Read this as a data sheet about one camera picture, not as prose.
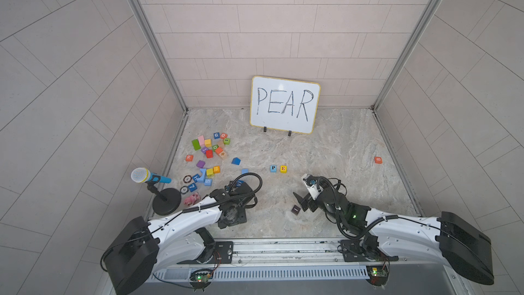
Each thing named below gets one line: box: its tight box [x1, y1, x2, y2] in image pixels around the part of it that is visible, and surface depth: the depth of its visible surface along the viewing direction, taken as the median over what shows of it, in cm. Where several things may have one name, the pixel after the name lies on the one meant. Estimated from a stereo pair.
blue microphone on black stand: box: [131, 167, 182, 216], surface depth 75 cm
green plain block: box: [191, 139, 202, 151], surface depth 101 cm
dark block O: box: [182, 174, 194, 185], surface depth 90 cm
